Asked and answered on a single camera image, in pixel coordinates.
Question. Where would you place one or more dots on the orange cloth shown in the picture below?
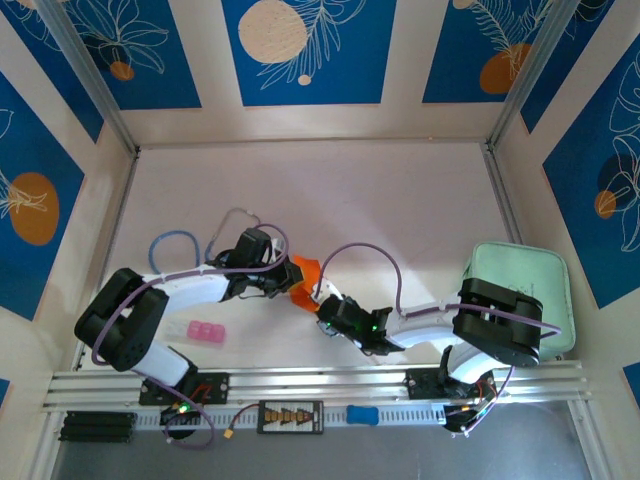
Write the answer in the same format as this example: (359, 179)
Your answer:
(310, 267)

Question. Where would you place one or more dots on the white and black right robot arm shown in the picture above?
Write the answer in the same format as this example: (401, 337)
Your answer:
(425, 327)

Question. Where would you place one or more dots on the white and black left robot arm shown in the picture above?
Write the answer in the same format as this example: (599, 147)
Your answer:
(195, 292)

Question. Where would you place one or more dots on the pink pill box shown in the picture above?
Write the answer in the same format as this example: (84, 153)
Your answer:
(205, 331)

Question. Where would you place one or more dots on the blue bone-shaped clip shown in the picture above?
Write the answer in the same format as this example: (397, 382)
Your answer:
(362, 415)

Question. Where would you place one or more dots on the blue stethoscope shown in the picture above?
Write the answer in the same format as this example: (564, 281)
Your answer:
(175, 232)

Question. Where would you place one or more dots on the black power distribution board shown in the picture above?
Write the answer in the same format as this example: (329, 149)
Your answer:
(290, 416)

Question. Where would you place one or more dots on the mint green tray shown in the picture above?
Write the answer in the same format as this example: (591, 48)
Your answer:
(540, 270)

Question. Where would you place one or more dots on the black rectangular block stack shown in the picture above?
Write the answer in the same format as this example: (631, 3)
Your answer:
(97, 426)

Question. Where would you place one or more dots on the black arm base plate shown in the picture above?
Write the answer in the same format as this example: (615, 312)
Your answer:
(422, 385)
(215, 387)

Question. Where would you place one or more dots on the aluminium mounting rail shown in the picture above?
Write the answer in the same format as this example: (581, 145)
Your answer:
(320, 382)

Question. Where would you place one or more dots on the aluminium frame post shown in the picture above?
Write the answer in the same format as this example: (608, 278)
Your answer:
(529, 75)
(96, 80)

